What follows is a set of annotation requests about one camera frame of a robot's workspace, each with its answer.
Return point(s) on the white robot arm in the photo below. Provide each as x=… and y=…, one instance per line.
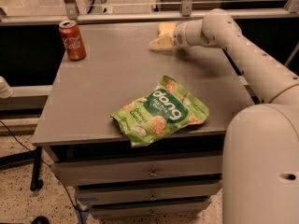
x=260, y=167

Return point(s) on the grey drawer cabinet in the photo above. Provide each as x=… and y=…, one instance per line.
x=76, y=123

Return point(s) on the bottom grey drawer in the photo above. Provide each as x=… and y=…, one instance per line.
x=148, y=208

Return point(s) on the black stand leg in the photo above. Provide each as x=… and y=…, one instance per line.
x=20, y=159

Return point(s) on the yellow sponge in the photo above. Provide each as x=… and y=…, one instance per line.
x=166, y=28

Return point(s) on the top grey drawer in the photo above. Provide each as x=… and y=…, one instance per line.
x=143, y=168

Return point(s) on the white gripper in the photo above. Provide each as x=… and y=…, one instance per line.
x=181, y=34

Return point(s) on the middle grey drawer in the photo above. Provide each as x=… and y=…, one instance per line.
x=153, y=192

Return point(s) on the grey metal rail frame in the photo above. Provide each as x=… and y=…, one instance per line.
x=53, y=11

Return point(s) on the green rice chip bag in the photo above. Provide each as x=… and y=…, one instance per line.
x=168, y=109

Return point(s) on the grey drawer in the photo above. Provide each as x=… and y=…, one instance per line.
x=153, y=192
x=148, y=208
x=143, y=168

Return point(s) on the red Coca-Cola can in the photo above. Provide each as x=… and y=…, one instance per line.
x=72, y=40

